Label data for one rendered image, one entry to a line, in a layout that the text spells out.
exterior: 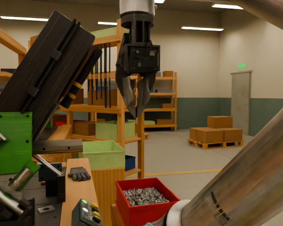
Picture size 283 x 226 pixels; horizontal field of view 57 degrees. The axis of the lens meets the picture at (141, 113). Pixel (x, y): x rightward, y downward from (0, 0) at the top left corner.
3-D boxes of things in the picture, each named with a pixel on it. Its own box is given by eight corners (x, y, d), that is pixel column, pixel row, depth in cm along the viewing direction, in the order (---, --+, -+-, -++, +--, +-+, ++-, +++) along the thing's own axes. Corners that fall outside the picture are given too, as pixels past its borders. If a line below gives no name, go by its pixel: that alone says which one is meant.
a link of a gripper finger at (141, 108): (141, 119, 54) (141, 74, 54) (134, 116, 60) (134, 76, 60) (155, 119, 55) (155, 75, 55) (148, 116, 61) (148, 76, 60)
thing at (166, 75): (177, 131, 972) (177, 70, 957) (90, 133, 907) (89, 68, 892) (172, 129, 1025) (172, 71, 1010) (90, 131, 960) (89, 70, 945)
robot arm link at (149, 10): (117, 3, 59) (152, 6, 61) (117, 24, 59) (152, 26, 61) (122, -10, 51) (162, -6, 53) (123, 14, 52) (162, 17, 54)
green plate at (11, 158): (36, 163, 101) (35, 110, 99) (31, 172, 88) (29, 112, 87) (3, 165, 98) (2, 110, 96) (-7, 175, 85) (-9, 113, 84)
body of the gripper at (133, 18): (124, 73, 51) (124, 10, 50) (117, 76, 60) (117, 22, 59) (161, 74, 53) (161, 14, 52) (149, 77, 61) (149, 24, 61)
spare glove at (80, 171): (65, 171, 147) (65, 167, 147) (84, 170, 151) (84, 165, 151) (69, 183, 128) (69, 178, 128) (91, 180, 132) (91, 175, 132)
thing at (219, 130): (224, 141, 763) (224, 115, 758) (243, 145, 688) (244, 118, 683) (187, 143, 722) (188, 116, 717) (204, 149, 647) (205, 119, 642)
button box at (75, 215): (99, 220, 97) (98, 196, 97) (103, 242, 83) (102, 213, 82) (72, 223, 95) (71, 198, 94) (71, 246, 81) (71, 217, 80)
